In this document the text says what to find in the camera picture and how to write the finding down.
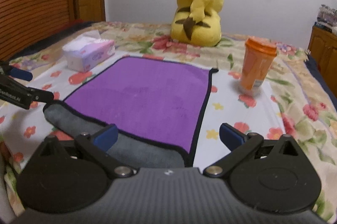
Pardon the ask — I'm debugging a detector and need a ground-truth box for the purple and grey towel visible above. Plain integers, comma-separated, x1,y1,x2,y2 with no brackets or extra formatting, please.
43,57,216,168

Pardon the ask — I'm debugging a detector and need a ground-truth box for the pink tissue box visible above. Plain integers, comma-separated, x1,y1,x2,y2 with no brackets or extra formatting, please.
62,30,115,72

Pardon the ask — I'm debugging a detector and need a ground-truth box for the orange lidded plastic cup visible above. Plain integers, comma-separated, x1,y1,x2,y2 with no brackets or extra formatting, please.
239,37,277,96

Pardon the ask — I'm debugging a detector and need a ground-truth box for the brown wooden cabinet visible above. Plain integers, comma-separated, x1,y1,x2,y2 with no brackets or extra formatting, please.
308,25,337,96

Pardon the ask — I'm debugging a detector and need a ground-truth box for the yellow Pikachu plush toy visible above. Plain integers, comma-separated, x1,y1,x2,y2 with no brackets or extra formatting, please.
170,0,224,47

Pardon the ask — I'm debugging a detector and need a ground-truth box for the stack of folded fabrics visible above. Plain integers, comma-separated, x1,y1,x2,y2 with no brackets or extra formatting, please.
317,4,337,29

